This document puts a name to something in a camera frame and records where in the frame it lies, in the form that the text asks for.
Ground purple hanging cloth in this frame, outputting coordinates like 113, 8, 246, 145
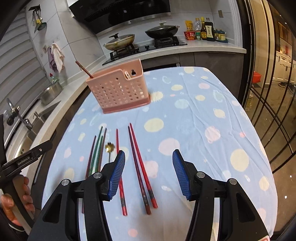
47, 47, 58, 73

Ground person left hand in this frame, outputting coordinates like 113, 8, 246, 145
1, 175, 35, 230

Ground hanging utensil rack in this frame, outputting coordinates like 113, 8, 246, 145
29, 5, 47, 33

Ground small jars on tray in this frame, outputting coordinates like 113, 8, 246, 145
214, 29, 228, 43

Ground gold flower spoon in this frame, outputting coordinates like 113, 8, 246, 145
105, 142, 115, 163

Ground dark red chopstick pair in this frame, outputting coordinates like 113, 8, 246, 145
128, 126, 151, 215

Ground stainless steel bowl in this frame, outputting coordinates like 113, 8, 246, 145
39, 81, 63, 105

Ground green chopstick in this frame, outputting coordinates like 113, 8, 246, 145
94, 136, 103, 172
89, 126, 103, 175

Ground brown sauce bottle yellow cap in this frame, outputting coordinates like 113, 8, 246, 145
201, 17, 207, 40

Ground clear plastic bottle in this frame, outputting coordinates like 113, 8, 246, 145
194, 18, 202, 32

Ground black wok with lid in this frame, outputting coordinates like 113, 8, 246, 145
145, 22, 180, 39

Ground red spiral chopstick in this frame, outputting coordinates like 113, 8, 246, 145
115, 128, 129, 217

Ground cream hanging towel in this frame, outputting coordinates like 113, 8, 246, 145
51, 43, 65, 73

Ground stainless steel sink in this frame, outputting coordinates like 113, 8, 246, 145
14, 102, 59, 158

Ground blue planet pattern tablecloth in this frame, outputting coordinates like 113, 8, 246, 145
42, 67, 278, 240

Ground pink perforated utensil holder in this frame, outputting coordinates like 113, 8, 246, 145
86, 59, 151, 114

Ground chrome kitchen faucet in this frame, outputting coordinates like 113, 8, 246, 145
4, 98, 33, 131

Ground black range hood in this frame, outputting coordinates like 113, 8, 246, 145
68, 0, 171, 34

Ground dark soy sauce bottle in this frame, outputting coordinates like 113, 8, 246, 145
205, 18, 215, 42

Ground green dish soap bottle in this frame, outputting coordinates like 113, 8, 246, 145
50, 73, 57, 83

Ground brown chopstick gold band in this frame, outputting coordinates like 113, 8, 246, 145
99, 128, 107, 172

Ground red seasoning packet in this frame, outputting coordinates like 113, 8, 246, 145
184, 31, 196, 41

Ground beige wok with lid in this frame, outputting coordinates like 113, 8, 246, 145
103, 33, 135, 51

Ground black gas stove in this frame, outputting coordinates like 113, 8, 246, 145
102, 36, 187, 65

